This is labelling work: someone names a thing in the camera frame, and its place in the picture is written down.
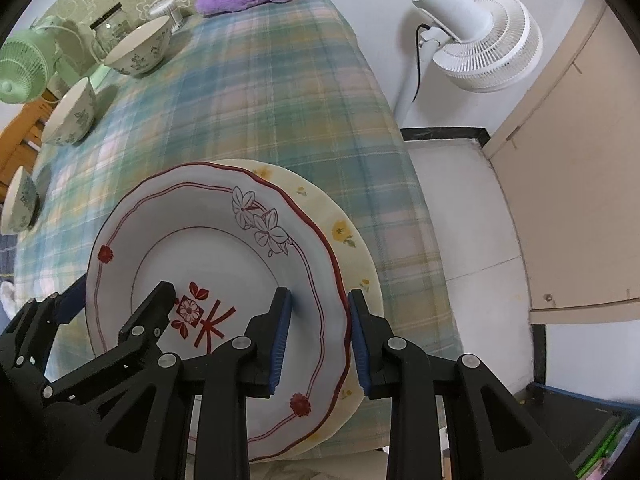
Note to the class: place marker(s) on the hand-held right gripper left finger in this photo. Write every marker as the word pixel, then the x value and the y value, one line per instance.
pixel 281 340

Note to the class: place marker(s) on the clear cotton swab container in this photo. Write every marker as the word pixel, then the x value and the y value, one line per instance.
pixel 162 10

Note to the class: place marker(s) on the dark box with blue edge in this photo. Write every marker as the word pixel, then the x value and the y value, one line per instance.
pixel 565 420

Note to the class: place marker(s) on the white plate with red pattern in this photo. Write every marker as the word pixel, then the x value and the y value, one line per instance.
pixel 215 260

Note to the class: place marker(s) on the white standing fan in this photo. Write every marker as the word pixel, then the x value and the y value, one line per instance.
pixel 450 5

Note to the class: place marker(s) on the grey floral ceramic bowl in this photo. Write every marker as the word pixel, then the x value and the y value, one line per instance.
pixel 22 205
pixel 140 55
pixel 70 120

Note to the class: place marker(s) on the green desk fan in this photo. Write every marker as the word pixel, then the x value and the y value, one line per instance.
pixel 25 65

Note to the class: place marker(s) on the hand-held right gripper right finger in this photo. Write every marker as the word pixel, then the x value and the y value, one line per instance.
pixel 359 340

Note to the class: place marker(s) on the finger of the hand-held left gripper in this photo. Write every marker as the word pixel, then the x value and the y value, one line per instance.
pixel 70 302
pixel 147 315

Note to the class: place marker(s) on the pile of light clothes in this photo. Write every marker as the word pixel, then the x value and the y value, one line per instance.
pixel 7 297

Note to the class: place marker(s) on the glass jar with brown lid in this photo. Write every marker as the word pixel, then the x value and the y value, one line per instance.
pixel 112 30

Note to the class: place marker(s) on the blue striped cloth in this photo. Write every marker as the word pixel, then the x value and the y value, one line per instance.
pixel 6 255

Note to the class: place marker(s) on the plaid tablecloth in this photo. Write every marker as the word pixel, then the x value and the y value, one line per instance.
pixel 250 100

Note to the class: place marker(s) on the large round yellow floral plate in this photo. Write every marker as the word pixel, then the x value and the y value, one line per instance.
pixel 360 260

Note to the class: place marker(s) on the wooden chair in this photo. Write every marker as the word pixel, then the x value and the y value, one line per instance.
pixel 15 145

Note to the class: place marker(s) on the beige door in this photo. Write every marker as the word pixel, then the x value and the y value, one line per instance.
pixel 575 185

